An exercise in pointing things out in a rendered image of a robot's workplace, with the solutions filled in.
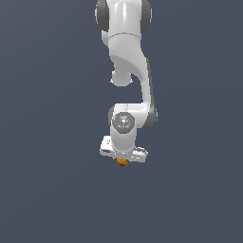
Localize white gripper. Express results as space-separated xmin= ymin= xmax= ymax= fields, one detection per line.
xmin=99 ymin=135 xmax=149 ymax=163

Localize small orange yellow object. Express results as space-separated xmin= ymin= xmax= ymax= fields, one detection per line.
xmin=116 ymin=157 xmax=129 ymax=167

